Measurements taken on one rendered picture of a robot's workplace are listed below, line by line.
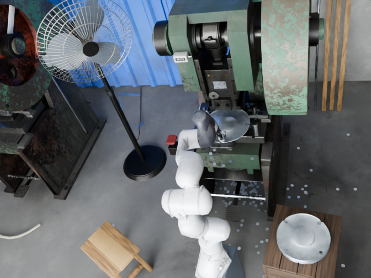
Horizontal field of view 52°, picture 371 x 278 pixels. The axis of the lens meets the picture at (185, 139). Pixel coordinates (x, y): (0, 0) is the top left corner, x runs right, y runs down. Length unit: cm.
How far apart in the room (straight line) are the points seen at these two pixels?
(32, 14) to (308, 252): 228
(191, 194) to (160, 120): 210
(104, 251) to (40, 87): 120
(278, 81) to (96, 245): 160
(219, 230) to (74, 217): 167
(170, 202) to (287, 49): 77
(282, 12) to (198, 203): 82
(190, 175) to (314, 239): 98
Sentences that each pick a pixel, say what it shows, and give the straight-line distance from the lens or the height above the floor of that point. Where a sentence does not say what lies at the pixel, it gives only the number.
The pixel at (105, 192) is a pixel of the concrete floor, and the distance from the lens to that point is 327.
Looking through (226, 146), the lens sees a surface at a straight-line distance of 220.
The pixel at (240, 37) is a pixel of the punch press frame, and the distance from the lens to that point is 187.
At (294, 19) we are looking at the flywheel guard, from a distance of 159.
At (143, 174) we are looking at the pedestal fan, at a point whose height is 4.
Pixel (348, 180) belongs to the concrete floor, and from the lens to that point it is 300.
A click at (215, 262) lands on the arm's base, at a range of 210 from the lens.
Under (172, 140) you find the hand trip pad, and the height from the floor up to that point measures 76.
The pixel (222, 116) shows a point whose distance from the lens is 236.
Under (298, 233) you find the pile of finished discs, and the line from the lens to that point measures 231.
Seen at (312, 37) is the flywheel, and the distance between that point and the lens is 192.
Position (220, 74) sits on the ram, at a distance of 209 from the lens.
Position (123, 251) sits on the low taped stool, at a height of 33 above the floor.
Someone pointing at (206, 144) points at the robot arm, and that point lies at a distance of 184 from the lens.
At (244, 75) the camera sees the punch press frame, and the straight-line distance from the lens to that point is 201.
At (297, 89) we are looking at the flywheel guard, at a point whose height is 132.
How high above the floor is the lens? 244
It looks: 46 degrees down
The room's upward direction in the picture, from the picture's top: 19 degrees counter-clockwise
